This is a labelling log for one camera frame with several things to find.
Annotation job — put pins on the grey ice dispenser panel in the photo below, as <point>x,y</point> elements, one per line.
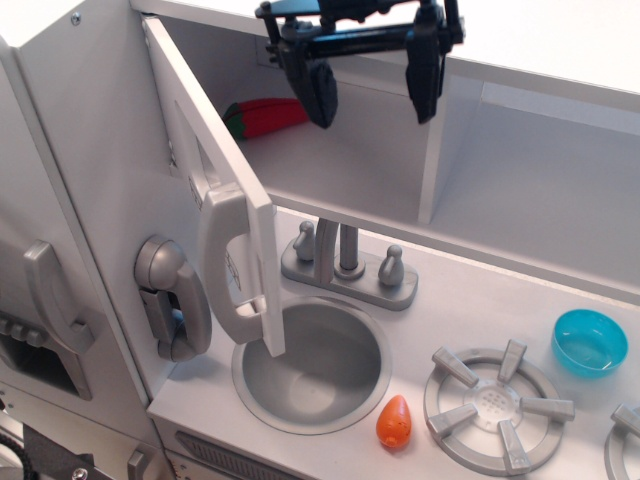
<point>33,352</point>

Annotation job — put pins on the grey toy wall phone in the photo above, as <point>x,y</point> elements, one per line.
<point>174,300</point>

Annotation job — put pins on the grey lower door handle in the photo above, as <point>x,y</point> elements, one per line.
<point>137,465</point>

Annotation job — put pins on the grey fridge door handle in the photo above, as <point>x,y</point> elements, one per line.
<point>54,299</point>

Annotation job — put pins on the grey round toy sink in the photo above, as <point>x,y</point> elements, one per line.
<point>336,369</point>

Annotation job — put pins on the white toy microwave door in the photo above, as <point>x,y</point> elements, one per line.
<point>237,256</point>

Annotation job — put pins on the blue plastic bowl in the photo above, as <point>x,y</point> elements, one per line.
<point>588,343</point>

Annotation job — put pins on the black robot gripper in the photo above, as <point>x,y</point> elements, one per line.
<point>304,33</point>

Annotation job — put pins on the red felt chili pepper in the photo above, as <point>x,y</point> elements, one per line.
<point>258,117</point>

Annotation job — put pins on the white toy kitchen cabinet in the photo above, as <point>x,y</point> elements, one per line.
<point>517,203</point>

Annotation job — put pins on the grey oven control panel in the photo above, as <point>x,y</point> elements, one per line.
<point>228,461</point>

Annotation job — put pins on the orange toy carrot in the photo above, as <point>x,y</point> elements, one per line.
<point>394,424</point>

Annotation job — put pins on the grey toy stove burner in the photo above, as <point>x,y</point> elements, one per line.
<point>494,412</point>

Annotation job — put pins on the grey toy faucet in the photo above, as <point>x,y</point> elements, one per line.
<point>326,255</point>

